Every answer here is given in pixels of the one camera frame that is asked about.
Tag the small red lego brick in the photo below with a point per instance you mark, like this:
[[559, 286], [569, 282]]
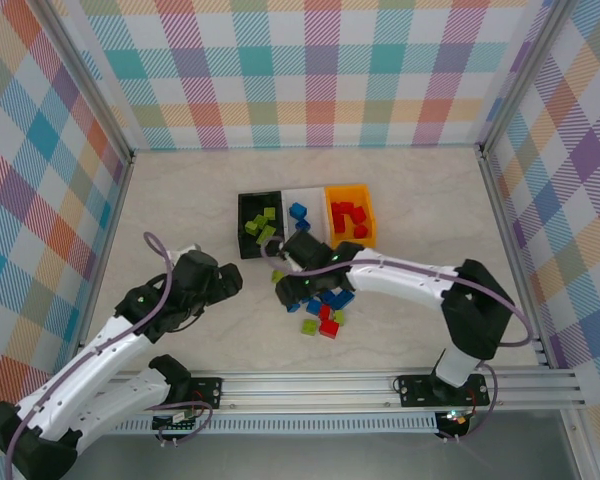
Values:
[[325, 312]]

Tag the long green lego brick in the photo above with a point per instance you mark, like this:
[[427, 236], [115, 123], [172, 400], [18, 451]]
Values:
[[267, 234]]

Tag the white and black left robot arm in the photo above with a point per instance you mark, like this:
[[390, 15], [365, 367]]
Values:
[[80, 370]]

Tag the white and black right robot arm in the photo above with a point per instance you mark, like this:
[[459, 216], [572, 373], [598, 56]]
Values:
[[405, 280]]

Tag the orange plastic bin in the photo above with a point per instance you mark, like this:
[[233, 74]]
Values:
[[350, 241]]

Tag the white plastic bin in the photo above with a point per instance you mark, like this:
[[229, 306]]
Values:
[[315, 210]]

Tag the black plastic bin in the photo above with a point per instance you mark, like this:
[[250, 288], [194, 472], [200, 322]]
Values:
[[250, 205]]

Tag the left controller board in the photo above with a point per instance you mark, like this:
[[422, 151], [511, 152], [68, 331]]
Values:
[[177, 419]]

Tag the controller board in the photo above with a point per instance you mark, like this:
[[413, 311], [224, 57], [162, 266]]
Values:
[[455, 419], [177, 419]]

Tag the right controller board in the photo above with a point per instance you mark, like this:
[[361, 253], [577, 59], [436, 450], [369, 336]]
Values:
[[455, 419]]

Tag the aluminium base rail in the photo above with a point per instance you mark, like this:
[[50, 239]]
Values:
[[305, 390]]

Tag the aluminium side rail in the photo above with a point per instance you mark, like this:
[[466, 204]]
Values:
[[500, 210], [115, 210]]

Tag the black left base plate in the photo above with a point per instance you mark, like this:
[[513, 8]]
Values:
[[207, 392]]

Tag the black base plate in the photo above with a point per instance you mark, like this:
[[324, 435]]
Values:
[[207, 392], [415, 390]]

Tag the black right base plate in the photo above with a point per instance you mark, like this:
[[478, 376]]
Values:
[[415, 390]]

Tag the aluminium frame post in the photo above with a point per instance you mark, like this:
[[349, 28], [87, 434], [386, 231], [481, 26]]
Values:
[[527, 75], [87, 80]]

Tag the aluminium lower frame bar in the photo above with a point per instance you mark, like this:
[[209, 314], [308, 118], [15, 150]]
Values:
[[577, 445]]

